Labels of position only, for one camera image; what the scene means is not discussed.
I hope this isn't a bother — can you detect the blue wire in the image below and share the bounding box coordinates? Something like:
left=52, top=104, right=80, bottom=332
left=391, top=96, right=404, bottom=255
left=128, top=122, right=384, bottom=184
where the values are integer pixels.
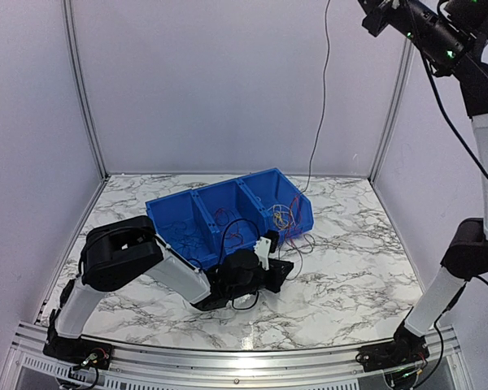
left=162, top=221, right=212, bottom=265

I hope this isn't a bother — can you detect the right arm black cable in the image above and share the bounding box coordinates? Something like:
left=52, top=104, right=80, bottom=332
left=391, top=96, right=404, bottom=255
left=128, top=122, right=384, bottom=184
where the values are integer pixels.
left=420, top=48, right=488, bottom=297

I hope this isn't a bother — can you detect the blue three-compartment plastic bin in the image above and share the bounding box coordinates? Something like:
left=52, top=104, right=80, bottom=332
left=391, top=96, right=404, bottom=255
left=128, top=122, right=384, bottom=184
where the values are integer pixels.
left=146, top=168, right=314, bottom=270

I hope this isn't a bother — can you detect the red wire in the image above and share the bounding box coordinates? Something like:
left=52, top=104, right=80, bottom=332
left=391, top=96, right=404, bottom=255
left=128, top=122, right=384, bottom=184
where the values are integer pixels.
left=214, top=0, right=333, bottom=281

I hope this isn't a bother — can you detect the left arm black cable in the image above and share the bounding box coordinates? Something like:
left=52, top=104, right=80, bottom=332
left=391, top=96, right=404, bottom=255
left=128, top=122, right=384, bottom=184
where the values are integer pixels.
left=220, top=218, right=261, bottom=310

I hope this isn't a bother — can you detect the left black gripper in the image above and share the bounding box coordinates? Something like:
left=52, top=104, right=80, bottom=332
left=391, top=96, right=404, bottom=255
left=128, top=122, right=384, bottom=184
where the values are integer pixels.
left=229, top=258, right=294, bottom=301

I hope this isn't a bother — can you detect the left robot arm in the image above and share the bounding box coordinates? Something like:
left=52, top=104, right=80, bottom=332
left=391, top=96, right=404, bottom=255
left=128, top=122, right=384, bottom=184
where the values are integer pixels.
left=47, top=215, right=294, bottom=362

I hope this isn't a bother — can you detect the left aluminium frame post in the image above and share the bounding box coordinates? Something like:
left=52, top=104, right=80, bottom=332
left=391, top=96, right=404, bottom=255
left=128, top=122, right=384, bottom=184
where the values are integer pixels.
left=61, top=0, right=109, bottom=181

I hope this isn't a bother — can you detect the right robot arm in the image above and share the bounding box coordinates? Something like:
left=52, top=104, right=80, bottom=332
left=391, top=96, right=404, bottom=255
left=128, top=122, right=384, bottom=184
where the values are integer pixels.
left=359, top=1, right=488, bottom=364

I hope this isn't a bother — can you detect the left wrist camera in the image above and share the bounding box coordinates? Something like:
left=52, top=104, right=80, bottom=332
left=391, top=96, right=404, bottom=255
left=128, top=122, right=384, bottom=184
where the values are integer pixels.
left=253, top=230, right=280, bottom=271

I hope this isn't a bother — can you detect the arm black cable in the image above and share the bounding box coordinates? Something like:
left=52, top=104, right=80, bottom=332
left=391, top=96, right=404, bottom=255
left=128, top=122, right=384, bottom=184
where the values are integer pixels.
left=420, top=48, right=488, bottom=297
left=220, top=218, right=261, bottom=310

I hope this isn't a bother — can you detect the aluminium front rail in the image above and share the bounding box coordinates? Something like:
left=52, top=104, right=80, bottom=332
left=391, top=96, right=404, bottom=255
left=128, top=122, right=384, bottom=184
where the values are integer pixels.
left=0, top=323, right=473, bottom=389

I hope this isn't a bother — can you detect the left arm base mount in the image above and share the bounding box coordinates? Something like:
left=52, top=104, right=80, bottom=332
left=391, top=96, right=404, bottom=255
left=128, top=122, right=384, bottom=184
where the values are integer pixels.
left=42, top=337, right=113, bottom=370

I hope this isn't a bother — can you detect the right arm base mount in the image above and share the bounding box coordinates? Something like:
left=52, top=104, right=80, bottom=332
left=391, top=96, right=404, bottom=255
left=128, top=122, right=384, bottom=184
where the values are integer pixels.
left=355, top=340, right=429, bottom=372

